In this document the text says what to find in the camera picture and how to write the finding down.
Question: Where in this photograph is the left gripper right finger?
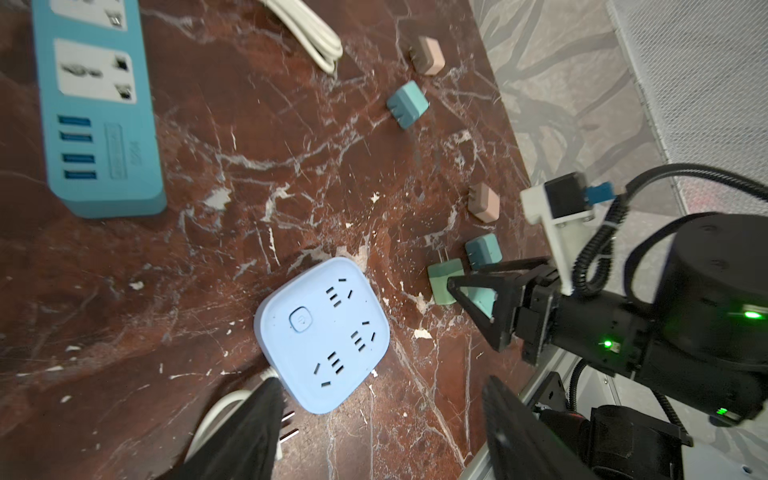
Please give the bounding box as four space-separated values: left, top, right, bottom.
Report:
482 376 596 479

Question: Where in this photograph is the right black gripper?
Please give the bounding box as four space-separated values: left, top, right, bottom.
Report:
447 257 600 366

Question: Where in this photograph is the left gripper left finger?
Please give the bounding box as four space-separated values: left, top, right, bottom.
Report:
162 378 285 479

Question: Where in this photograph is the light green usb adapter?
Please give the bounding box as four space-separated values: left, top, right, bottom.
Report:
427 254 496 317

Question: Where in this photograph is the light blue square power socket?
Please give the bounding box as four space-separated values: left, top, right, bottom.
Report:
254 257 390 415

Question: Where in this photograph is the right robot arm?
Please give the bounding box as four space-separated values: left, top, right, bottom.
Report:
446 163 767 479

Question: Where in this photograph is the teal adapter front right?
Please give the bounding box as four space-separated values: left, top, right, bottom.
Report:
464 233 503 270

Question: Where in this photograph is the teal adapter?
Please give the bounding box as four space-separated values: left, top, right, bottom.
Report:
386 80 429 130
464 233 503 270

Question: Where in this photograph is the pink adapter near right gripper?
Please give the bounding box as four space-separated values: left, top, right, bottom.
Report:
467 182 500 223

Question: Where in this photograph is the teal adapter back right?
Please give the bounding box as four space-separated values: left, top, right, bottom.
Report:
386 80 429 130

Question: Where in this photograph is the pink adapter back right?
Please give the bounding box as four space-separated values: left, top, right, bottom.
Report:
409 36 446 76

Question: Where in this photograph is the teal power strip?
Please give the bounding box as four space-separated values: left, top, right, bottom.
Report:
31 1 167 219

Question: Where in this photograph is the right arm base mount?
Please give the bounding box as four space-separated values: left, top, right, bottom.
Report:
529 371 692 479

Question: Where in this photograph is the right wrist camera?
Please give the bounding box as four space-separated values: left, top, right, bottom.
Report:
520 172 616 295

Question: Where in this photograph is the white wire mesh basket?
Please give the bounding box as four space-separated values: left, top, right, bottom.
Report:
607 1 767 183

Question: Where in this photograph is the white bundled strip cable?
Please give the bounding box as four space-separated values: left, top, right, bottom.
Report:
259 0 344 77

